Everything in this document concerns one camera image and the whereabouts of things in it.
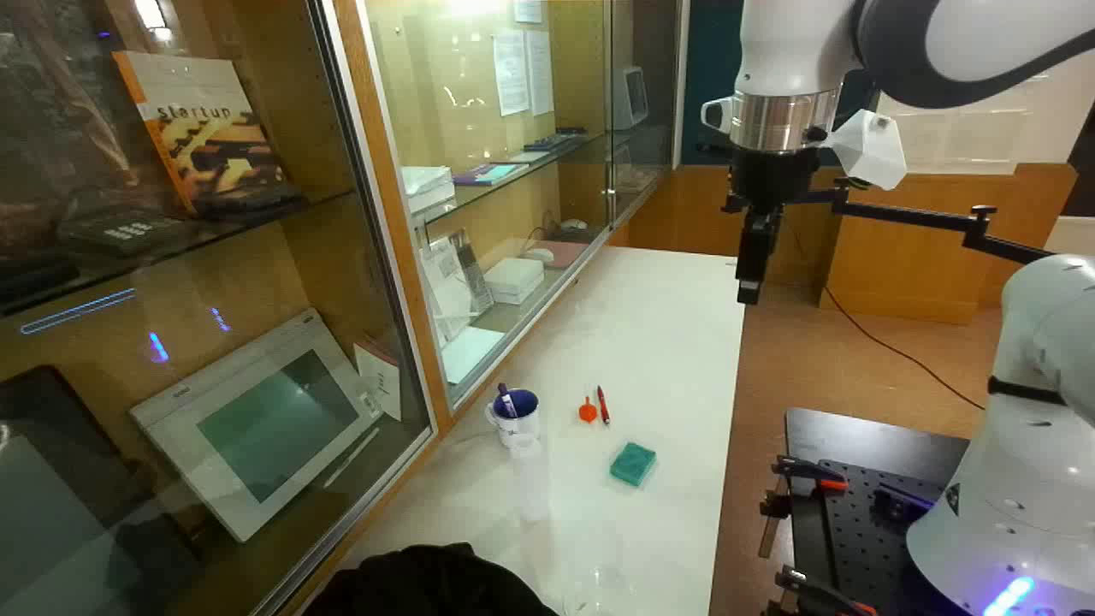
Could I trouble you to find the posted white paper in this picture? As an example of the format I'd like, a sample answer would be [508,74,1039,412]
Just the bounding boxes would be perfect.
[488,23,534,121]

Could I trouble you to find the upright white booklet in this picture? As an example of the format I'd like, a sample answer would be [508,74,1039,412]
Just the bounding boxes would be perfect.
[418,233,479,344]

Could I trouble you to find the black cloth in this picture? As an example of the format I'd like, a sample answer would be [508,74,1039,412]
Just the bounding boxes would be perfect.
[300,542,563,616]

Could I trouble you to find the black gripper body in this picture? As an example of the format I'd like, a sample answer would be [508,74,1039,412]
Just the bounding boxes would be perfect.
[721,146,829,263]

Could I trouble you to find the dark calculator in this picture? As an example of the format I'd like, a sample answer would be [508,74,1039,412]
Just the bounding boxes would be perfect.
[56,202,191,263]

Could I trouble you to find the white plastic box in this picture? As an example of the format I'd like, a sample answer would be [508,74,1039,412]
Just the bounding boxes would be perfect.
[483,254,552,309]

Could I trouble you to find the white mug blue inside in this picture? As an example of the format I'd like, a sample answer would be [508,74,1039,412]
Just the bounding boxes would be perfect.
[486,387,545,463]

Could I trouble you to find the thin black cable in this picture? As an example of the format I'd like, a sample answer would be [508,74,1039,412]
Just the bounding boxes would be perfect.
[823,284,993,415]

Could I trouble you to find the orange black patterned book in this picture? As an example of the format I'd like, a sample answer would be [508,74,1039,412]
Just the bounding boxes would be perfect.
[110,49,307,223]

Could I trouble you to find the green sponge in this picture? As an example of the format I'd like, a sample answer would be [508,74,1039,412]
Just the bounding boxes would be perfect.
[607,438,659,489]

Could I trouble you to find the teal purple book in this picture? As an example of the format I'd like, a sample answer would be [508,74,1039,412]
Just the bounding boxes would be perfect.
[451,162,531,193]

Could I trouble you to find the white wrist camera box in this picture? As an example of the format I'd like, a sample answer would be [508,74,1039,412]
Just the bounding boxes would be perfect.
[823,106,913,194]

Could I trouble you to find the white framed tablet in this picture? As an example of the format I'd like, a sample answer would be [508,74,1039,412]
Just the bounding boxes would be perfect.
[127,309,403,546]

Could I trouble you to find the black perforated breadboard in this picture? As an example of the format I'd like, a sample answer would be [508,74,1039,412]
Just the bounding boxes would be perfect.
[778,405,972,616]

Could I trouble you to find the flat white paper sheet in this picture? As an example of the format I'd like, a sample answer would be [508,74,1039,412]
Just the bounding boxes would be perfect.
[438,326,508,391]

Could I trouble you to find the glass display cabinet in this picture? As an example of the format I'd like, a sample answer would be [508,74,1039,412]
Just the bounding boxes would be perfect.
[0,0,689,616]

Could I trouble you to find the stack of white books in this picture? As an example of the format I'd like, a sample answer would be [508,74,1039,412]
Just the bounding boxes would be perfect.
[397,162,458,219]

